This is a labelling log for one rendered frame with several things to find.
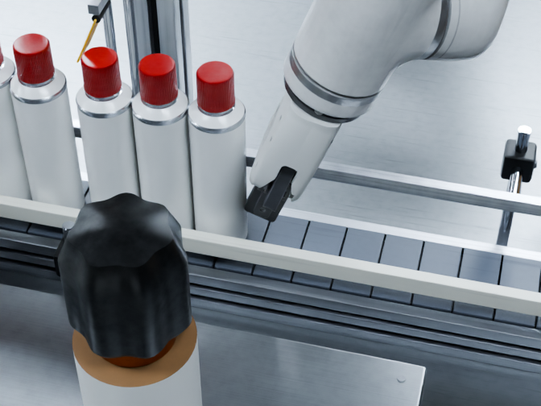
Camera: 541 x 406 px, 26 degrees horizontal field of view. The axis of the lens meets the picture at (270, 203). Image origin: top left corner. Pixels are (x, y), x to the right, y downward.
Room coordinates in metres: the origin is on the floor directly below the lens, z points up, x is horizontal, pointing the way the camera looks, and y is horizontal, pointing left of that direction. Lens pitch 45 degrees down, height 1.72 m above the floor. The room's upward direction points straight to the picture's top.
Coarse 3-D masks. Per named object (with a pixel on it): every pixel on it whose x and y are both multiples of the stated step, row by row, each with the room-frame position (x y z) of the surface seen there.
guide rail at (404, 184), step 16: (80, 128) 0.86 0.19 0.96; (320, 176) 0.81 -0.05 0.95; (336, 176) 0.80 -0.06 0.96; (352, 176) 0.80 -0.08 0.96; (368, 176) 0.79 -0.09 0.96; (384, 176) 0.79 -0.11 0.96; (400, 176) 0.79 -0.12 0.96; (416, 176) 0.79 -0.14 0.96; (400, 192) 0.79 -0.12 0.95; (416, 192) 0.78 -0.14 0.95; (432, 192) 0.78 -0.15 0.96; (448, 192) 0.78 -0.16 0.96; (464, 192) 0.77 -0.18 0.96; (480, 192) 0.77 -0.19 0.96; (496, 192) 0.77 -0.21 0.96; (496, 208) 0.76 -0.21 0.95; (512, 208) 0.76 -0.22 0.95; (528, 208) 0.76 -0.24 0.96
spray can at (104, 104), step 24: (96, 48) 0.83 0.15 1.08; (96, 72) 0.80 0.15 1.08; (96, 96) 0.80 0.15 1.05; (120, 96) 0.81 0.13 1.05; (96, 120) 0.79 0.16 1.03; (120, 120) 0.80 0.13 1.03; (96, 144) 0.79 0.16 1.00; (120, 144) 0.80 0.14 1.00; (96, 168) 0.79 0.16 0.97; (120, 168) 0.79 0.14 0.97; (96, 192) 0.80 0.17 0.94; (120, 192) 0.79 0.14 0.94
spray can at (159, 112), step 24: (144, 72) 0.80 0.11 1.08; (168, 72) 0.80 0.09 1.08; (144, 96) 0.80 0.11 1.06; (168, 96) 0.79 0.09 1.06; (144, 120) 0.78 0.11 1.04; (168, 120) 0.78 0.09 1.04; (144, 144) 0.79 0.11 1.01; (168, 144) 0.78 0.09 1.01; (144, 168) 0.79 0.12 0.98; (168, 168) 0.78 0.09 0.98; (144, 192) 0.79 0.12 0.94; (168, 192) 0.78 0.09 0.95; (192, 192) 0.80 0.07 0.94; (192, 216) 0.80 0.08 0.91
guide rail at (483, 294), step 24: (0, 216) 0.81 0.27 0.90; (24, 216) 0.80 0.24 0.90; (48, 216) 0.79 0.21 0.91; (72, 216) 0.79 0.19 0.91; (192, 240) 0.76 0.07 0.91; (216, 240) 0.76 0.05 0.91; (240, 240) 0.76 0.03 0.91; (264, 264) 0.74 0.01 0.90; (288, 264) 0.74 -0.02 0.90; (312, 264) 0.73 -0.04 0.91; (336, 264) 0.73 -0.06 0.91; (360, 264) 0.73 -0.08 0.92; (408, 288) 0.71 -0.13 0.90; (432, 288) 0.70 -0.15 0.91; (456, 288) 0.70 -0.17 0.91; (480, 288) 0.70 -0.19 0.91; (504, 288) 0.70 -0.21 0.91; (528, 312) 0.68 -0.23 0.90
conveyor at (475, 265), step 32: (0, 224) 0.81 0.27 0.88; (32, 224) 0.81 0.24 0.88; (256, 224) 0.81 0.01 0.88; (288, 224) 0.81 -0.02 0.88; (320, 224) 0.81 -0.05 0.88; (192, 256) 0.77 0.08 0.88; (352, 256) 0.77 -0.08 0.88; (384, 256) 0.77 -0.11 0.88; (416, 256) 0.77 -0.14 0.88; (448, 256) 0.77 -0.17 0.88; (480, 256) 0.77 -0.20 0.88; (512, 256) 0.77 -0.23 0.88; (320, 288) 0.73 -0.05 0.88; (352, 288) 0.73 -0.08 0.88; (384, 288) 0.73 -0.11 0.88; (512, 320) 0.69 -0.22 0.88
